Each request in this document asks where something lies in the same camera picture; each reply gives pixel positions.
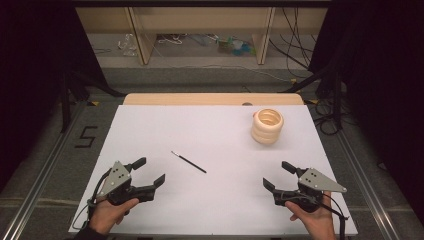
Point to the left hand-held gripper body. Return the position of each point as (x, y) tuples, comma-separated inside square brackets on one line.
[(115, 176)]

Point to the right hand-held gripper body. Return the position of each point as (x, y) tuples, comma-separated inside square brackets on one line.
[(315, 180)]

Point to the thin black pen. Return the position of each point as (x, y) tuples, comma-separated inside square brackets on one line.
[(190, 162)]

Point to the cream ribbed cup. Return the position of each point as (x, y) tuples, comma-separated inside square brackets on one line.
[(266, 133)]

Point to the person's left hand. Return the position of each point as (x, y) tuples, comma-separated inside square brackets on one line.
[(105, 215)]

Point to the person's right hand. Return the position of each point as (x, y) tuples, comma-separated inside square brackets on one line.
[(318, 221)]

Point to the white board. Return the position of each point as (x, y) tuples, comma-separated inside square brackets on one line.
[(206, 200)]

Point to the black metal stand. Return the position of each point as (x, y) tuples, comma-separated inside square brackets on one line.
[(337, 100), (65, 106)]

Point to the light wooden table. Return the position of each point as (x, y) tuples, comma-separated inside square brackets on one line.
[(200, 99)]

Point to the black curtain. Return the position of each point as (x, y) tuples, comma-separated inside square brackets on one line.
[(30, 66), (383, 83)]

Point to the clear plastic bag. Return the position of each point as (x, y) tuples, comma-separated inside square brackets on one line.
[(127, 45)]

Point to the green and blue clutter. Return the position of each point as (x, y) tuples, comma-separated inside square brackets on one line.
[(235, 46)]

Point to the light wooden shelf unit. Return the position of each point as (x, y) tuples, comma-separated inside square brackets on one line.
[(206, 20)]

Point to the metal floor rail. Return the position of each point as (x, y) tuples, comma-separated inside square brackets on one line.
[(366, 186), (40, 186)]

